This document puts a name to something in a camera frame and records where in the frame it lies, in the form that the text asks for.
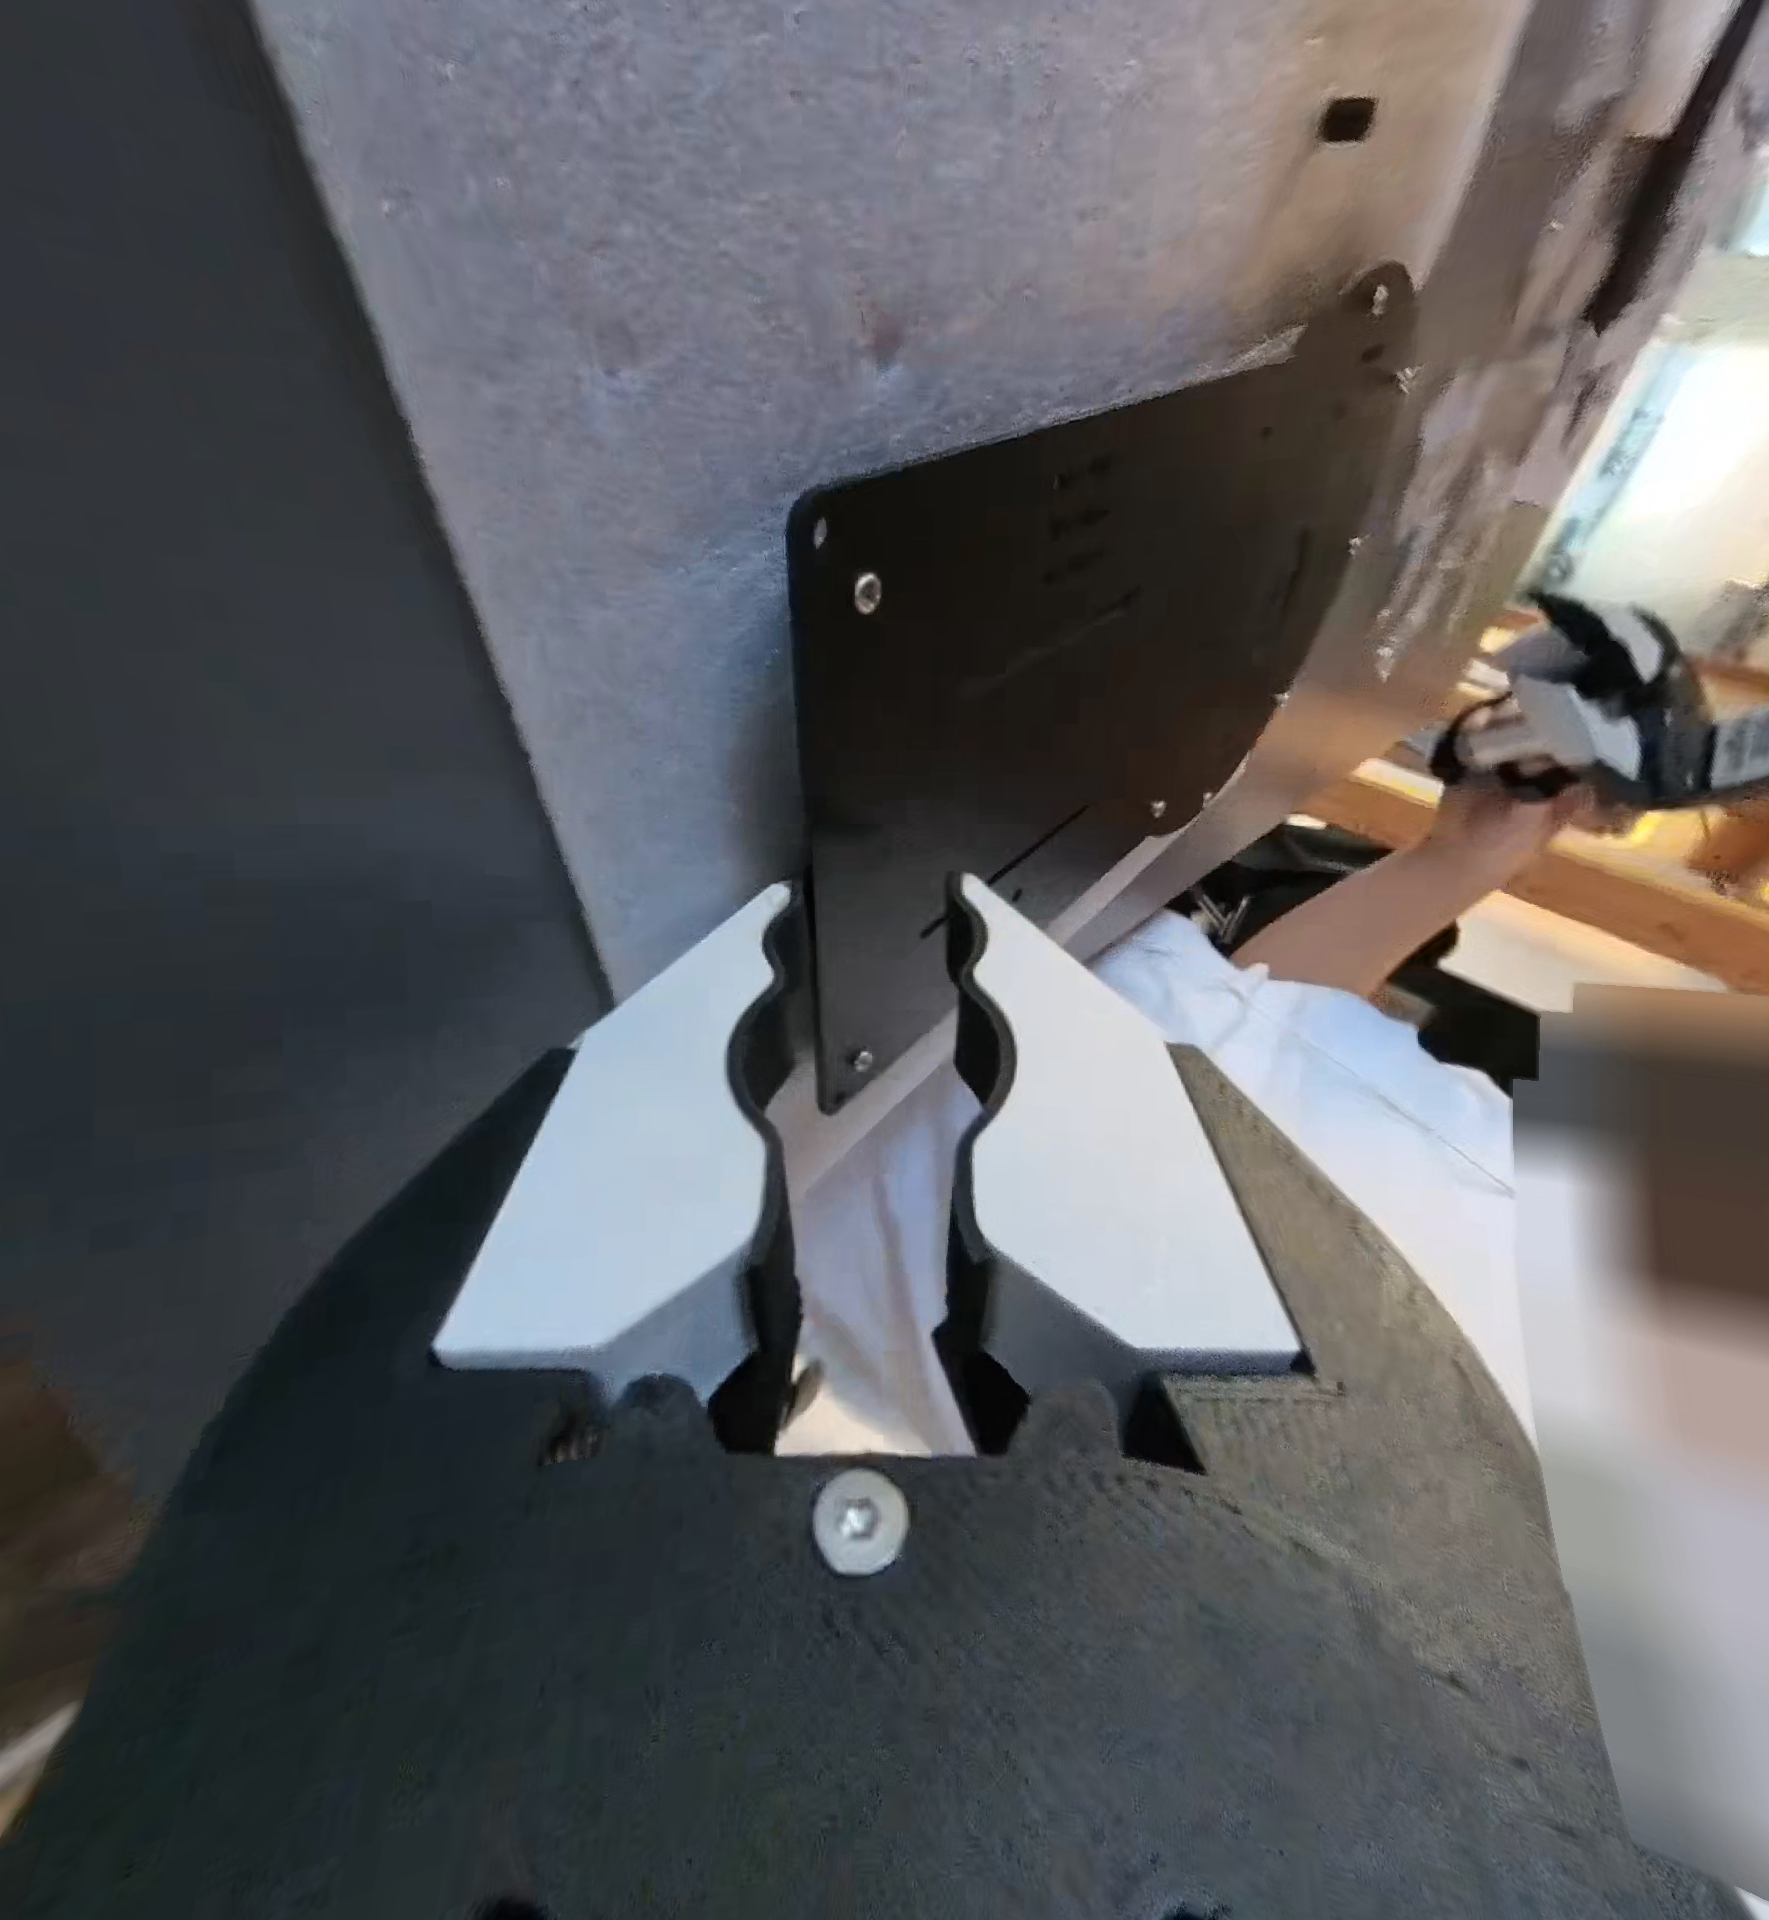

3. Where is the dark grey desk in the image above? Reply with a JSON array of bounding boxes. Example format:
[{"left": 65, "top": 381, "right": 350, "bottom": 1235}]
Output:
[{"left": 0, "top": 0, "right": 619, "bottom": 1504}]

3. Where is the person's right hand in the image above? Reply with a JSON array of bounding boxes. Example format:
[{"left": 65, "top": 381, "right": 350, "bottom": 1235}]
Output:
[{"left": 1430, "top": 767, "right": 1593, "bottom": 873}]

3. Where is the person's right forearm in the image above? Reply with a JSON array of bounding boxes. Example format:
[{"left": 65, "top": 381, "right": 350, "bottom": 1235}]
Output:
[{"left": 1244, "top": 830, "right": 1559, "bottom": 1002}]

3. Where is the black metal base plate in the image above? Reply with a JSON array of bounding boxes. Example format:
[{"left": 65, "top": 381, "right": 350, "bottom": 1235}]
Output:
[{"left": 784, "top": 261, "right": 1426, "bottom": 1115}]

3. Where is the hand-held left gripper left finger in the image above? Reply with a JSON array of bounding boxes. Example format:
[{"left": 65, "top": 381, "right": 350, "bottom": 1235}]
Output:
[{"left": 433, "top": 885, "right": 799, "bottom": 1395}]

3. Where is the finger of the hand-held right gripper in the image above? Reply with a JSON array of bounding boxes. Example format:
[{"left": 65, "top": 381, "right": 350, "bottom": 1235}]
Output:
[
  {"left": 1535, "top": 594, "right": 1652, "bottom": 680},
  {"left": 1512, "top": 660, "right": 1680, "bottom": 764}
]

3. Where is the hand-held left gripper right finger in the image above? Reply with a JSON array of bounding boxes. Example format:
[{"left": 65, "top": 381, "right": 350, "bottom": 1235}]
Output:
[{"left": 950, "top": 876, "right": 1309, "bottom": 1398}]

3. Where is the person's white shirt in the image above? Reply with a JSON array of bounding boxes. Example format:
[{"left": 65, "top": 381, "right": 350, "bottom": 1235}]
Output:
[{"left": 776, "top": 911, "right": 1567, "bottom": 1463}]

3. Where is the grey foam sheet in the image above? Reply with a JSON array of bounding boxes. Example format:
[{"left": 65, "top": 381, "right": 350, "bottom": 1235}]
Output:
[{"left": 247, "top": 0, "right": 1769, "bottom": 1007}]

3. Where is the wooden railing beam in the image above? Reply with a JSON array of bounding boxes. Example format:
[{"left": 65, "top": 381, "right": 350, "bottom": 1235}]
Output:
[{"left": 1311, "top": 755, "right": 1769, "bottom": 1000}]

